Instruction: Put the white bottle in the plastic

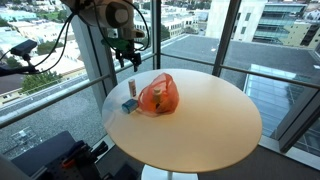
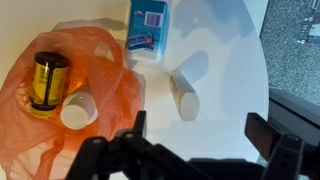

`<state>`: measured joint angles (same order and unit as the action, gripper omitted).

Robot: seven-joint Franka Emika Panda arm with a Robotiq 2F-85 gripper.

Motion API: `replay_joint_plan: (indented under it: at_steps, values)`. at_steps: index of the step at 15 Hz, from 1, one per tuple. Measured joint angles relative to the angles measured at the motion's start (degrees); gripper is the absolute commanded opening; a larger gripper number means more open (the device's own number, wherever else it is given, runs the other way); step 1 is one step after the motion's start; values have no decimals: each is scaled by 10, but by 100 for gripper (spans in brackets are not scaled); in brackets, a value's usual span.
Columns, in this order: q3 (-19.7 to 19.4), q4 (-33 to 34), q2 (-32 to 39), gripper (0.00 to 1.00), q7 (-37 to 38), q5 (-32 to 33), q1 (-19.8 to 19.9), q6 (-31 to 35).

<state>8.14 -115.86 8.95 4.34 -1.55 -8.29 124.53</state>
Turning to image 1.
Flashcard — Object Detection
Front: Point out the metal window railing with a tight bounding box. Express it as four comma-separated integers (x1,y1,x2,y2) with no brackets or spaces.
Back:
159,52,320,90
0,53,158,129

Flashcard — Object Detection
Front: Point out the black camera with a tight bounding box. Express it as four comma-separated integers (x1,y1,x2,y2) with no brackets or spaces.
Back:
9,39,38,57

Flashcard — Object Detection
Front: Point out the orange plastic bag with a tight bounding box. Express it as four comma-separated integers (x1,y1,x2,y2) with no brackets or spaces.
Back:
137,72,180,117

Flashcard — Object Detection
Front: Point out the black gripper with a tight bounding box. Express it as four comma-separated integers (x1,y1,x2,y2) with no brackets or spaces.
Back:
114,46,143,73

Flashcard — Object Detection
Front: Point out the black robot mounting board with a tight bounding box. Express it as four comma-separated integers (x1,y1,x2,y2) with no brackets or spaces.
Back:
11,130,111,180

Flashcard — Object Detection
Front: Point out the orange handled tool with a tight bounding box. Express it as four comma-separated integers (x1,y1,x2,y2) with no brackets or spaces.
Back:
61,143,86,169

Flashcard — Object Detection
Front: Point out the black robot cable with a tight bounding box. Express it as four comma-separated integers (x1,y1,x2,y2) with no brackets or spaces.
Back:
31,11,78,73

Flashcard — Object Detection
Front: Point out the beige bottle inside bag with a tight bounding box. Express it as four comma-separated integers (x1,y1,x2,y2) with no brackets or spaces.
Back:
152,87,163,105

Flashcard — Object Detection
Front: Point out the blue and white box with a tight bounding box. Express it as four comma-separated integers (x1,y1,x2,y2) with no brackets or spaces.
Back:
121,98,139,115

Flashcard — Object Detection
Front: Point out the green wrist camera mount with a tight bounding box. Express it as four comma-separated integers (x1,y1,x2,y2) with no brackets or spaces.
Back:
101,37,134,52

